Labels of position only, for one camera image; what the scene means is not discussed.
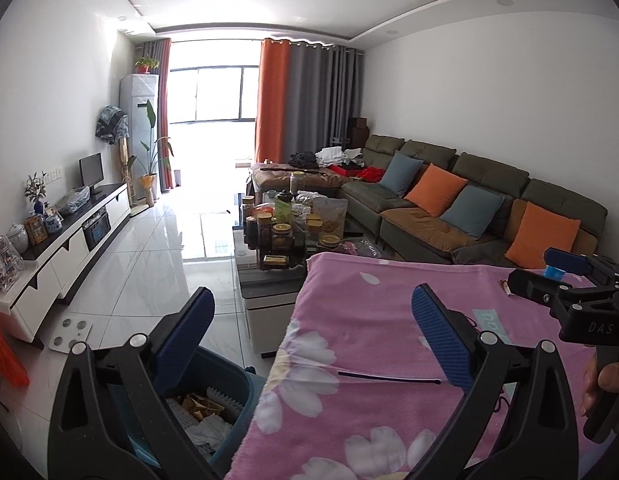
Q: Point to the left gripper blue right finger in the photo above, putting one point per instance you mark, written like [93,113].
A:
[449,334]

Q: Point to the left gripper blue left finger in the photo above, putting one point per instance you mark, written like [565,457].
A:
[176,338]

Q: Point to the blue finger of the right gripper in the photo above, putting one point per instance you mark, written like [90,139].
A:
[537,288]
[567,261]

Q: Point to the white tissue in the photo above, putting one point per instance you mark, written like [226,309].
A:
[209,434]

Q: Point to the teal plastic trash bin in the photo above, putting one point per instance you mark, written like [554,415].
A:
[152,426]

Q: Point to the person's right hand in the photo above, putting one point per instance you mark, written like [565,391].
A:
[596,380]

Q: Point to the blue paper cup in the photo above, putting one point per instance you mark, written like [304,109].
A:
[554,273]

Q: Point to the brown foil wrapper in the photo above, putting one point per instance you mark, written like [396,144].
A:
[506,289]

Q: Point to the orange cushion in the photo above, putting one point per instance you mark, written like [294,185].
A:
[436,190]
[539,230]

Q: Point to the blue grey cushion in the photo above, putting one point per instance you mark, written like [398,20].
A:
[473,210]
[400,173]

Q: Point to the pink floral tablecloth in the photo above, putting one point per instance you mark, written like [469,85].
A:
[355,391]

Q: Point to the white bathroom scale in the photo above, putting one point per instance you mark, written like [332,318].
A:
[70,330]

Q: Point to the green sectional sofa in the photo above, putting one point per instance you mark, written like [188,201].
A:
[414,235]

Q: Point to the dark glass coffee table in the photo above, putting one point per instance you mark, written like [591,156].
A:
[268,284]

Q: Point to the white black TV cabinet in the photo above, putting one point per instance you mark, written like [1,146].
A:
[55,269]

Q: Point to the orange plastic bag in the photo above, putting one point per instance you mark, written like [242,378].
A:
[11,367]

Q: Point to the tall potted plant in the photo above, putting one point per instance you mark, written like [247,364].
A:
[150,151]

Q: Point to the framed picture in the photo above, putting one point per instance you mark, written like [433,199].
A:
[36,229]

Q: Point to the white ceramic jar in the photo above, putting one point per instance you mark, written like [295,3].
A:
[18,237]

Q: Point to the black computer monitor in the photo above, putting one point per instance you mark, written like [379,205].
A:
[91,172]

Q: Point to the small plant blue vase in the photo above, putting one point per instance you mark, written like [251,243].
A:
[35,191]

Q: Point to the orange curtain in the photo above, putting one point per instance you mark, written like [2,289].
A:
[270,116]

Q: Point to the white standing air conditioner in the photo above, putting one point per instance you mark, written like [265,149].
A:
[136,90]

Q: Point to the grey curtain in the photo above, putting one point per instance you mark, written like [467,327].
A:
[324,88]

